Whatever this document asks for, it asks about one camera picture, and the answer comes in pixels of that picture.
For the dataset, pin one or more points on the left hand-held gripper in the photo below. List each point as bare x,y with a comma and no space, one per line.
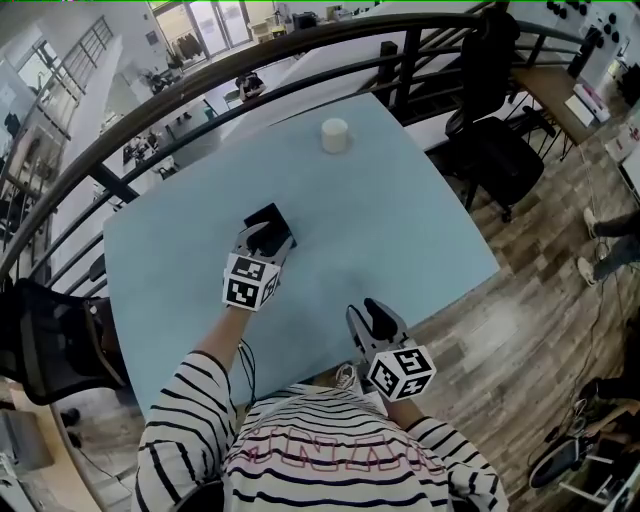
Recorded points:
247,282

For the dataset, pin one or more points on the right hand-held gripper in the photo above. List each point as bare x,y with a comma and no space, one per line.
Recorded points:
400,372

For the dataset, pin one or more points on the black square cup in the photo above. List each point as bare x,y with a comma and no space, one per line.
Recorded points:
267,217

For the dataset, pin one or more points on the person's right forearm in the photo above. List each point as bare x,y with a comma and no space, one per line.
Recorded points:
404,414

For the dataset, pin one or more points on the person's left forearm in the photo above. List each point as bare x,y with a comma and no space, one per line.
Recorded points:
222,332

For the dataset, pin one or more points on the person's white shoe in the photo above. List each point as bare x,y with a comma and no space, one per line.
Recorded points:
346,376

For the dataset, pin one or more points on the white cup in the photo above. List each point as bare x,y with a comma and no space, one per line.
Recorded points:
334,137

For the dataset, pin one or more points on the person's striped shirt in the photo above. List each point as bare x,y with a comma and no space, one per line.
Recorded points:
320,450

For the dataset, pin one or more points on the tall black office chair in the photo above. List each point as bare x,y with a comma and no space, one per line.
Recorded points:
495,150

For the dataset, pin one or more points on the grey round device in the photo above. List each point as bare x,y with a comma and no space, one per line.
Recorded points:
555,462

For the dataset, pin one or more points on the glass entrance door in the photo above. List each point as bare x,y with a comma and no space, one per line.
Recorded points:
205,25

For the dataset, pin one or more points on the black mesh office chair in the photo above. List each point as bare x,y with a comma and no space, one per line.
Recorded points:
50,340

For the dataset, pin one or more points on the grey stair railing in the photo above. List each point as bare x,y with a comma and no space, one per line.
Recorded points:
75,65

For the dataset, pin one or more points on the brown wooden side desk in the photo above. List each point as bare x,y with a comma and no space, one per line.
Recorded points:
547,90

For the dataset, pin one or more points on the brown wooden board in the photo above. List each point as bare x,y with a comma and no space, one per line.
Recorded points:
27,450

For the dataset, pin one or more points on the white flat box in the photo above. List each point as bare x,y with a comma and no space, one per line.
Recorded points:
590,104

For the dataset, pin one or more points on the white metal frame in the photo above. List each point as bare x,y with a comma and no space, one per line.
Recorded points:
600,480

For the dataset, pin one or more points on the group of black wall items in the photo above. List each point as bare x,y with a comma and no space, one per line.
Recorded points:
585,15

